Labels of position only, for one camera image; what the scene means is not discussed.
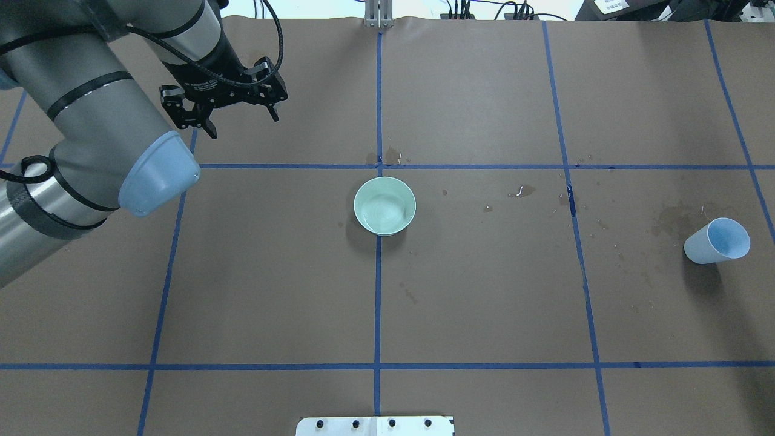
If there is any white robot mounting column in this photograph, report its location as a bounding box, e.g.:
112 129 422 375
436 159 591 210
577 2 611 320
295 415 456 435

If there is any mint green ceramic bowl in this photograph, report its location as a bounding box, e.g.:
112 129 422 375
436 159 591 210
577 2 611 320
352 176 417 237

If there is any light blue paper cup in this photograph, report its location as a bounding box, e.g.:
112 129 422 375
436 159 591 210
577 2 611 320
684 217 751 265

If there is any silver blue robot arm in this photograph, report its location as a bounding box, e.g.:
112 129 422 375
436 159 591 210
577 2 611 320
2 1 288 285

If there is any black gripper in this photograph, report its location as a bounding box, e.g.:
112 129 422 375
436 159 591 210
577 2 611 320
159 57 288 140

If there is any aluminium frame post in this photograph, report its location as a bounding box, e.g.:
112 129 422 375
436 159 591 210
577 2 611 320
362 0 395 30

